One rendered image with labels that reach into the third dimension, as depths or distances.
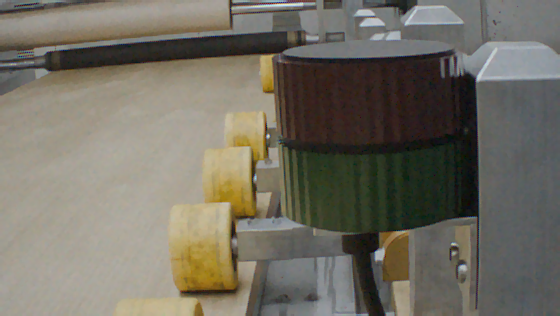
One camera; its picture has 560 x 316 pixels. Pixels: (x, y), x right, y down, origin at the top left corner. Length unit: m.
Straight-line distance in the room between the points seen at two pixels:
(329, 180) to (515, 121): 0.06
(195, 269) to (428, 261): 0.33
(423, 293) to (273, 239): 0.31
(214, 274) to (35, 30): 2.20
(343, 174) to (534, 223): 0.06
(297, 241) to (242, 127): 0.49
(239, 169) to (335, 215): 0.81
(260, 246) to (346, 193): 0.59
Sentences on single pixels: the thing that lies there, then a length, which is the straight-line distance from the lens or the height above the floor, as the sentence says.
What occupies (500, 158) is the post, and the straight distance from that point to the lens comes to 0.28.
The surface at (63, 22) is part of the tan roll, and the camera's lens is 2.95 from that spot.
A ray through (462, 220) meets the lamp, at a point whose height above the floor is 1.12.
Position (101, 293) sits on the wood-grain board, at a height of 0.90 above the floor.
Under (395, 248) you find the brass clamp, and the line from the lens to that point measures 0.78.
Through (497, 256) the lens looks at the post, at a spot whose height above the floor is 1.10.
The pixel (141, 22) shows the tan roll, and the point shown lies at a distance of 2.89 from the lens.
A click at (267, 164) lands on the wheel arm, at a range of 1.10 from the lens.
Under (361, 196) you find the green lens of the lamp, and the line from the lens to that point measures 0.27.
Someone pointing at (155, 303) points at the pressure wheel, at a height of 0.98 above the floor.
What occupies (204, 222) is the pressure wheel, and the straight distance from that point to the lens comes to 0.84.
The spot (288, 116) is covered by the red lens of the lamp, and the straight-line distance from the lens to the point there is 0.28.
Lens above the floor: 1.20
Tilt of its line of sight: 12 degrees down
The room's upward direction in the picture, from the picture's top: 4 degrees counter-clockwise
